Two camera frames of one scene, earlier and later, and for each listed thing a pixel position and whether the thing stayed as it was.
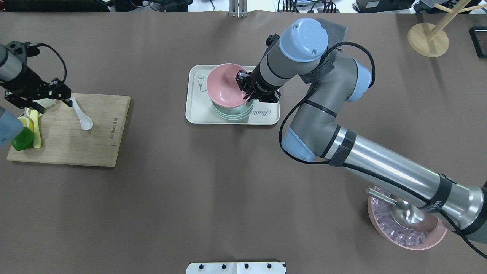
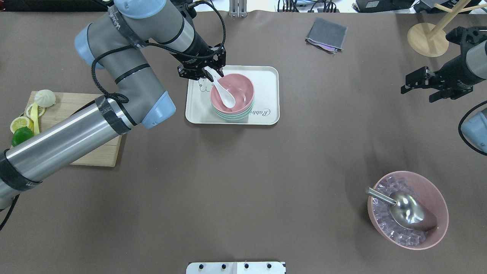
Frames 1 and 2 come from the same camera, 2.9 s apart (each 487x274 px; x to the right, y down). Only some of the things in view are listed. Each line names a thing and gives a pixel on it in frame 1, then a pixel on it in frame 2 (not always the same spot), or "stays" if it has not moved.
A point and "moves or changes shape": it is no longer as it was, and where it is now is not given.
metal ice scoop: x=405 y=213 stays
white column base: x=236 y=268 stays
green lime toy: x=23 y=139 stays
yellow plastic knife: x=37 y=138 stays
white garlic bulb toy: x=45 y=102 stays
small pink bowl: x=222 y=88 moves or changes shape
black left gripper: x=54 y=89 to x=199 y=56
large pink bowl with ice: x=404 y=237 stays
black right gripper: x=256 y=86 to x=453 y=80
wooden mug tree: x=434 y=42 stays
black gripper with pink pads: x=271 y=39 to x=466 y=37
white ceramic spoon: x=86 y=122 moves or changes shape
